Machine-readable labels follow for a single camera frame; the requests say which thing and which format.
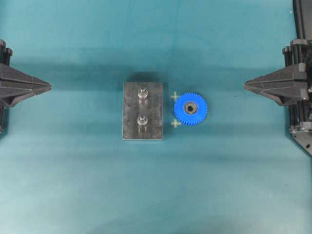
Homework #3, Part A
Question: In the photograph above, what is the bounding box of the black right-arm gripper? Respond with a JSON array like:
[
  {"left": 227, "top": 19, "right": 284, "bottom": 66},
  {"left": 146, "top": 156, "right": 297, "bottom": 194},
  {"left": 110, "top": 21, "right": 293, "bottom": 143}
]
[{"left": 244, "top": 39, "right": 312, "bottom": 133}]

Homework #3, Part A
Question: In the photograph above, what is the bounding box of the steel shaft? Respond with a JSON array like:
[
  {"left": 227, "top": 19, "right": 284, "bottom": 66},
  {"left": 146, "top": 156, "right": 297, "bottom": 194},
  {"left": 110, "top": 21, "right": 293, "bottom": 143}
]
[
  {"left": 137, "top": 115, "right": 148, "bottom": 126},
  {"left": 137, "top": 88, "right": 148, "bottom": 99}
]

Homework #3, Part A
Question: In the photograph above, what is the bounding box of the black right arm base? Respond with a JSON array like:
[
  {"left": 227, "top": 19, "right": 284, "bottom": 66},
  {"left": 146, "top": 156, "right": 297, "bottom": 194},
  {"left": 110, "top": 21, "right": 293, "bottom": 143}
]
[{"left": 291, "top": 0, "right": 312, "bottom": 155}]

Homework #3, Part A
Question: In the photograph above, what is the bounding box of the lower steel shaft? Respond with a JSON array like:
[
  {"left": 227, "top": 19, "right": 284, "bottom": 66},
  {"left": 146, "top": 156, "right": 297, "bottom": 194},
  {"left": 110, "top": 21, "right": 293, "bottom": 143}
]
[{"left": 137, "top": 115, "right": 148, "bottom": 126}]

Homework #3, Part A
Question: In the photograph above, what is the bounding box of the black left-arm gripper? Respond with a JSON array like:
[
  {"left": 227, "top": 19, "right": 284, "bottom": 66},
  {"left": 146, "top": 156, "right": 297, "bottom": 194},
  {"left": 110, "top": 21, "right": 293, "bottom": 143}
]
[{"left": 0, "top": 39, "right": 52, "bottom": 134}]

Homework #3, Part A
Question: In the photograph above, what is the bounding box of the upper steel shaft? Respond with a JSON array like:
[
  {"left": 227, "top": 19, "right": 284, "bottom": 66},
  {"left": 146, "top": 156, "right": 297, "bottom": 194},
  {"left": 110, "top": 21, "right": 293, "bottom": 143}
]
[{"left": 137, "top": 88, "right": 148, "bottom": 99}]

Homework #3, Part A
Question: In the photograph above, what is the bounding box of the large blue plastic gear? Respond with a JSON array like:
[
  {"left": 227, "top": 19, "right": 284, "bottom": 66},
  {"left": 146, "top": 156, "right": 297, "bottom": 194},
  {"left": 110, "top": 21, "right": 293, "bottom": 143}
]
[{"left": 174, "top": 92, "right": 208, "bottom": 126}]

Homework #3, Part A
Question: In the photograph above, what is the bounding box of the grey metal base plate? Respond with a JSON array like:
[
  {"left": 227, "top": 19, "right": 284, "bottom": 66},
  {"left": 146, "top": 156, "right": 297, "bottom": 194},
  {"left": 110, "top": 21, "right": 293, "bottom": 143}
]
[{"left": 122, "top": 82, "right": 163, "bottom": 140}]

